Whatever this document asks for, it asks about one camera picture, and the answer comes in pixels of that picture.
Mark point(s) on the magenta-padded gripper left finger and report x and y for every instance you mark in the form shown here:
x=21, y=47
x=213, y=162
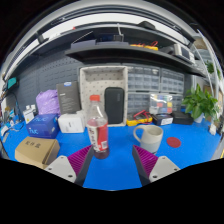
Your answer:
x=80, y=159

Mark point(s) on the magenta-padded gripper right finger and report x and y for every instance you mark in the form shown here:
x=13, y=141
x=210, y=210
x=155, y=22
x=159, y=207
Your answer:
x=146, y=160

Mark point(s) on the clear red-capped drink bottle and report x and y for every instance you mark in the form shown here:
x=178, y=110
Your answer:
x=97, y=133

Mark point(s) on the cream ceramic mug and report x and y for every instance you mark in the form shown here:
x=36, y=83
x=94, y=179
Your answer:
x=151, y=136

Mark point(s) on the flat round red coaster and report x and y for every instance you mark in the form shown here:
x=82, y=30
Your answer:
x=173, y=142

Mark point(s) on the white carton box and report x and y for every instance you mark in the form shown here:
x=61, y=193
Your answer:
x=70, y=123

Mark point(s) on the yellow multimeter with red leads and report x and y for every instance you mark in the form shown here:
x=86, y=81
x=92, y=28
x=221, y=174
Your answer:
x=140, y=118

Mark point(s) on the brown cardboard box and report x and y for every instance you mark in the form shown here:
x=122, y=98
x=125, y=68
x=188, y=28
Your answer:
x=35, y=150

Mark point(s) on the blue printed box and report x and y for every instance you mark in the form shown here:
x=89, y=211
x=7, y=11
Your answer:
x=42, y=126

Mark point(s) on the flat black case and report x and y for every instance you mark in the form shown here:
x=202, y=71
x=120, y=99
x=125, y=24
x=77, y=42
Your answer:
x=182, y=118

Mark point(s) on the clear organizer with coloured parts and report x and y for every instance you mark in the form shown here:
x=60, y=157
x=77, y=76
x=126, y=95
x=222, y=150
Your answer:
x=160, y=104

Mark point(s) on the grey parts drawer cabinet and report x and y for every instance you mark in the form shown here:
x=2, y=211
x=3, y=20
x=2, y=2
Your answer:
x=172, y=81
x=143, y=78
x=137, y=101
x=177, y=101

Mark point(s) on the dark grey upright box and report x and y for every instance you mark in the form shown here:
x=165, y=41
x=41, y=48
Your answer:
x=68, y=98

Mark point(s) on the black rounded speaker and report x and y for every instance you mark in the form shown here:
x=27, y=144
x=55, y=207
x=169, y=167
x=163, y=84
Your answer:
x=114, y=105

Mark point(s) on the purple plastic bag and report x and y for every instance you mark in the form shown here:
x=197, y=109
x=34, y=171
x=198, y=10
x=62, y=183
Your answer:
x=47, y=101

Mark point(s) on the small white labelled box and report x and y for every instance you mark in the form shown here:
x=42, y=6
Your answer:
x=28, y=116

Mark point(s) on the white power adapter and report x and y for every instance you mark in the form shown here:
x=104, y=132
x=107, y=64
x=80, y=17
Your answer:
x=213, y=129

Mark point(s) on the green potted plant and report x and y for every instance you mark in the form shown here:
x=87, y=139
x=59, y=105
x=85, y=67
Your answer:
x=200, y=101

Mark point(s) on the white perforated tray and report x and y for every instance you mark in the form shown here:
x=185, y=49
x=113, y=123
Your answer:
x=96, y=80

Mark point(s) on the black overhead shelf unit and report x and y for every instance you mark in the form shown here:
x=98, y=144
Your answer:
x=110, y=51

